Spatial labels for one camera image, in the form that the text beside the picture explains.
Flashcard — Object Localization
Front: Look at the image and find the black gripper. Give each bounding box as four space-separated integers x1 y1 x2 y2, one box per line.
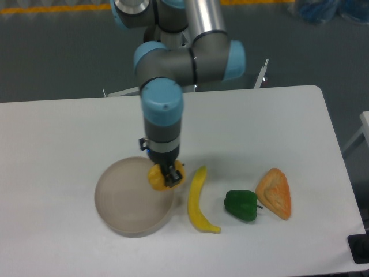
138 137 183 187

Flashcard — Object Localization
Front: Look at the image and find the yellow toy bell pepper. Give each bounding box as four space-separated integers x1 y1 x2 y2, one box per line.
148 160 186 191

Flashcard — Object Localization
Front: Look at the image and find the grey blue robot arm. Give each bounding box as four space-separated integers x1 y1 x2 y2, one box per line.
110 1 246 188

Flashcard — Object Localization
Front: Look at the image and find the beige round plate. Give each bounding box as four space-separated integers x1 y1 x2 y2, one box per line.
95 157 175 237

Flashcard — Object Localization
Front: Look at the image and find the green toy bell pepper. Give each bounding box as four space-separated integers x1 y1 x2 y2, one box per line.
224 190 263 222

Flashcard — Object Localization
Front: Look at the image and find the yellow toy banana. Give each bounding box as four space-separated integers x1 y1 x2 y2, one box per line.
187 166 221 234

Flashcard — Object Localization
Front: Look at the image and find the orange toy pastry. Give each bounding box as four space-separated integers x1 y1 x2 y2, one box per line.
255 168 292 220

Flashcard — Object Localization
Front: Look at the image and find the black device at edge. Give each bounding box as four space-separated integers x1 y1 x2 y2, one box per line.
347 234 368 264

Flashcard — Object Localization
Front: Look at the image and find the blue plastic bag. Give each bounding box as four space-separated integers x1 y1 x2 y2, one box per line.
293 1 368 25

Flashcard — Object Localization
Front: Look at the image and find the white side table frame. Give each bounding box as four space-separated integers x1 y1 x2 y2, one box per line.
341 111 369 159

